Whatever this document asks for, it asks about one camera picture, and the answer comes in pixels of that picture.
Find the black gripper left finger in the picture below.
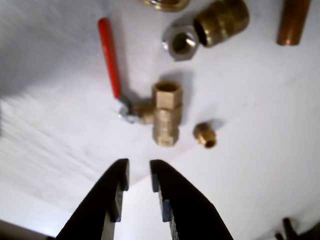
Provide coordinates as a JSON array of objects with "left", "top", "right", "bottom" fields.
[{"left": 54, "top": 158, "right": 130, "bottom": 240}]

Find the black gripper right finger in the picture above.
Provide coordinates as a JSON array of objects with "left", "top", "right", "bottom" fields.
[{"left": 149, "top": 159, "right": 235, "bottom": 240}]

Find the brass ball valve red handle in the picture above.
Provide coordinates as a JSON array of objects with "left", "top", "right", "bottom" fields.
[{"left": 97, "top": 17, "right": 183, "bottom": 147}]

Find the small brass reducer fitting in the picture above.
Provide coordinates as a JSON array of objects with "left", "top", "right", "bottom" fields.
[{"left": 192, "top": 121, "right": 218, "bottom": 150}]

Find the white wooden board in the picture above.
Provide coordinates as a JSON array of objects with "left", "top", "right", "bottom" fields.
[{"left": 0, "top": 0, "right": 320, "bottom": 226}]

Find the silver hex nut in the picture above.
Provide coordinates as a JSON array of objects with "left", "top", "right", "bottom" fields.
[{"left": 162, "top": 23, "right": 200, "bottom": 63}]

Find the brass threaded nipple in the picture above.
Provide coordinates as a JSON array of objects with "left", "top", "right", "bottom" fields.
[{"left": 192, "top": 0, "right": 250, "bottom": 48}]

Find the copper pipe piece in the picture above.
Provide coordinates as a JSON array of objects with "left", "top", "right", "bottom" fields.
[{"left": 276, "top": 0, "right": 312, "bottom": 47}]

